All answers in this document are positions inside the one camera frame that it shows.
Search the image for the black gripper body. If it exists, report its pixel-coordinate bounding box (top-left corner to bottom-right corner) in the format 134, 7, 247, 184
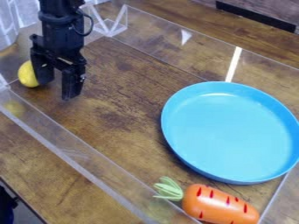
30, 20, 90, 71

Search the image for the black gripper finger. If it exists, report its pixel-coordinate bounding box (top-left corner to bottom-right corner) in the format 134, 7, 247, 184
62, 66, 86, 101
31, 55, 55, 85

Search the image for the yellow lemon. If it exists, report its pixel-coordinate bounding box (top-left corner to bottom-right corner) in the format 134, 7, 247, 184
18, 60, 39, 88

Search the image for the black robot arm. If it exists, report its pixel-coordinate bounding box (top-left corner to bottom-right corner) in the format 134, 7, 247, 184
31, 0, 94, 100

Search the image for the blue round tray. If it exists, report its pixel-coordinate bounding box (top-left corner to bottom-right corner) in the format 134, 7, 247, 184
162, 81, 299, 185

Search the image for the white patterned curtain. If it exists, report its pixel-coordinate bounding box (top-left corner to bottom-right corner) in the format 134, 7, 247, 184
0, 0, 110, 51

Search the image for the orange toy carrot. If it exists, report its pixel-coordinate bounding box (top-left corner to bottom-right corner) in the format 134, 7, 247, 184
154, 177, 259, 224

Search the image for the clear acrylic enclosure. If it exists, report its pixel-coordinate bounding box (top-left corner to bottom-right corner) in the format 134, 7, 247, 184
0, 0, 299, 224

